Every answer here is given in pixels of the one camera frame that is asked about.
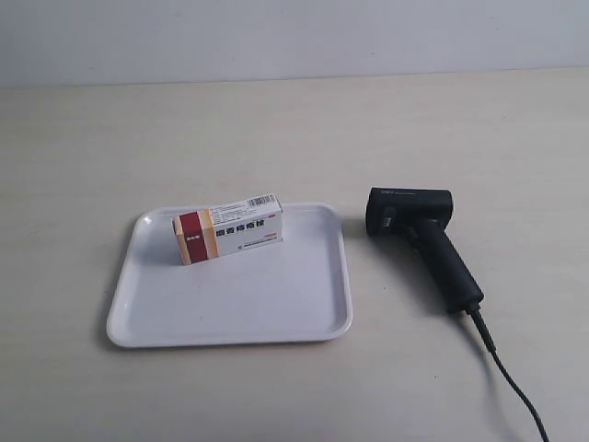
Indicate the white red medicine box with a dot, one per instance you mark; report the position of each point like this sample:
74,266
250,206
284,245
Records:
215,232

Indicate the black handheld barcode scanner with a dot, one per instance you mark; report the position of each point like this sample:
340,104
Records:
421,216

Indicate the white rectangular plastic tray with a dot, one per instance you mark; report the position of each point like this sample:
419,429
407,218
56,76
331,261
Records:
295,291

